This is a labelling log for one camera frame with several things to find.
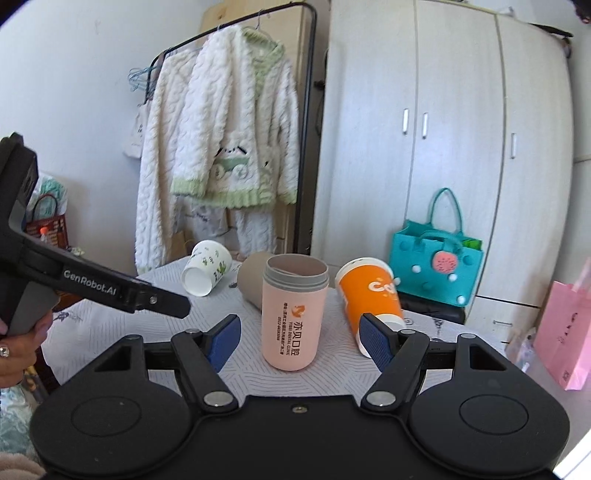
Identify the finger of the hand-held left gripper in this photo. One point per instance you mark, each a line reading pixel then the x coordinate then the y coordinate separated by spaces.
pixel 159 300

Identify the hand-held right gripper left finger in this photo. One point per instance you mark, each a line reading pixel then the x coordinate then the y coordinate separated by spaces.
pixel 226 342

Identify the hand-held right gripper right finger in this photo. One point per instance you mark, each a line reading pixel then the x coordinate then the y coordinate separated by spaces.
pixel 374 342

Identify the orange paper cup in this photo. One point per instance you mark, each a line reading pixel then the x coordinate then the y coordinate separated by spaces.
pixel 369 295

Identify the white leaf print paper cup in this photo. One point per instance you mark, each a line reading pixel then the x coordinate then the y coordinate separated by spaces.
pixel 207 267

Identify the brown paper cup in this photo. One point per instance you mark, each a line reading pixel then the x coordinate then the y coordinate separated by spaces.
pixel 251 281

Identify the pink plastic cup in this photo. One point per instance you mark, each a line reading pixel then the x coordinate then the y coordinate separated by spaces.
pixel 293 318

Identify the person's left hand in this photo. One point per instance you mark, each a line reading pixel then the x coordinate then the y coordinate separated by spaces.
pixel 18 353

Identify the white patterned tablecloth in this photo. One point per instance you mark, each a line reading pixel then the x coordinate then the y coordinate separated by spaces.
pixel 152 341

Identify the red shopping bag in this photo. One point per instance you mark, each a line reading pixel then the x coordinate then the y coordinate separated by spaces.
pixel 51 228

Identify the teal tote bag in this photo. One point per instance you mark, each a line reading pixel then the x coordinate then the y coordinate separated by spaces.
pixel 425 272

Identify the white plastic bag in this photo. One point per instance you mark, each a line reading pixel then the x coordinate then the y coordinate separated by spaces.
pixel 48 187

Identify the clear plastic bag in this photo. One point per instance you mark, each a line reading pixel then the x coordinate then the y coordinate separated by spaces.
pixel 521 348

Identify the floral cloth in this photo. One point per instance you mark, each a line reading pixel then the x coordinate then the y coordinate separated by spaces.
pixel 16 424

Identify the white cloth bag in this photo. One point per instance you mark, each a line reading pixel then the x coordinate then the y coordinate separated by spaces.
pixel 136 134

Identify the white green fleece jacket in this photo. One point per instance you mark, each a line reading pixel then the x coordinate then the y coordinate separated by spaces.
pixel 207 138

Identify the pink paper bag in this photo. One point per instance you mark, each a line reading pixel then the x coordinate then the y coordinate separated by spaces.
pixel 568 337

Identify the white wardrobe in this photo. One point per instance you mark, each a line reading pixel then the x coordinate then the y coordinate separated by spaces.
pixel 452 152

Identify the black clothes rack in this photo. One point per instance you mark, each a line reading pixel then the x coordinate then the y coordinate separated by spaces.
pixel 310 138

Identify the blue clothes hangers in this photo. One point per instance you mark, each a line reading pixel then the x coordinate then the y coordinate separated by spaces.
pixel 138 81

